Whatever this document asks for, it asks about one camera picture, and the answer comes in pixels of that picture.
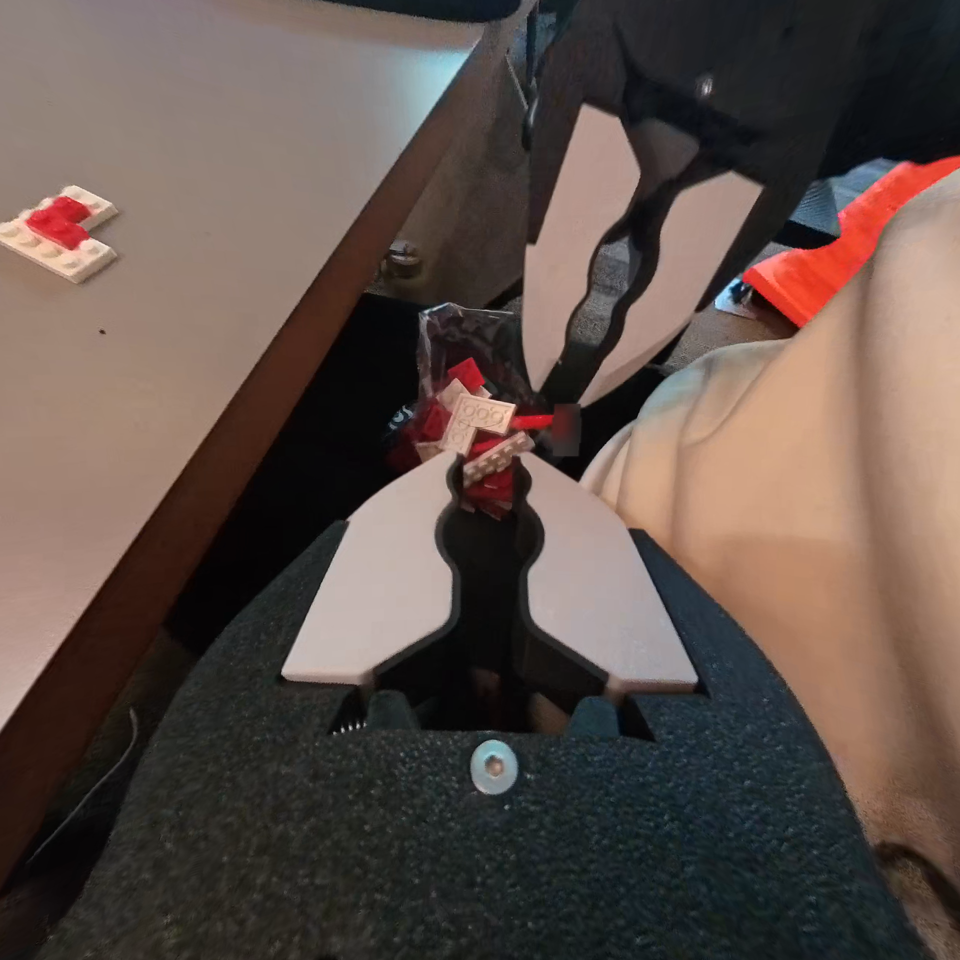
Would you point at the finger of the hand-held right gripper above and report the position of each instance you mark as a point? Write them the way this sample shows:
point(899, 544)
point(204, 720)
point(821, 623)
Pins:
point(570, 247)
point(690, 255)

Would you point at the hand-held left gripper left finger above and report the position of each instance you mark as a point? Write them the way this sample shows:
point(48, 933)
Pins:
point(375, 585)

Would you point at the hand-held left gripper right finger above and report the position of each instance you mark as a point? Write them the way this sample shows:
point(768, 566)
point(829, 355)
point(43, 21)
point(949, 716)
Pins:
point(600, 592)

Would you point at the clear bag of bricks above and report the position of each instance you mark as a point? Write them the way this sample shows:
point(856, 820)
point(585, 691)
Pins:
point(472, 412)

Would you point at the white and red brick assembly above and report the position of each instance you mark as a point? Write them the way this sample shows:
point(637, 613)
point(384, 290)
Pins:
point(56, 232)

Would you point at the metal desk bolt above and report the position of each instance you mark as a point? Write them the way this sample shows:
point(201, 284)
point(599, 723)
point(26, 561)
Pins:
point(401, 259)

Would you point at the white desk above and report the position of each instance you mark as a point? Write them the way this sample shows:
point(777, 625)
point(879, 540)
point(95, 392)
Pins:
point(225, 150)

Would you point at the orange plastic part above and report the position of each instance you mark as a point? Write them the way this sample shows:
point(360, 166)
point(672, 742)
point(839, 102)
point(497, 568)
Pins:
point(847, 255)

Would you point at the person's beige trouser leg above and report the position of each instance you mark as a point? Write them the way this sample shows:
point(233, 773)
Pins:
point(787, 540)

